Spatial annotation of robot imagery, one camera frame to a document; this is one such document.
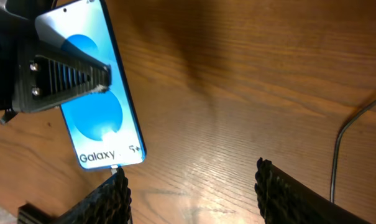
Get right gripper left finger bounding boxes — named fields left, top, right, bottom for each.
left=17, top=167, right=132, bottom=224

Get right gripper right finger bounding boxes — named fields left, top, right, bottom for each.
left=255, top=158, right=368, bottom=224

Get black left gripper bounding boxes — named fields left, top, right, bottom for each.
left=0, top=0, right=111, bottom=124

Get black USB charging cable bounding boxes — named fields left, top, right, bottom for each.
left=110, top=91, right=376, bottom=205

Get blue Samsung Galaxy smartphone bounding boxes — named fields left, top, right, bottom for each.
left=35, top=1, right=146, bottom=170

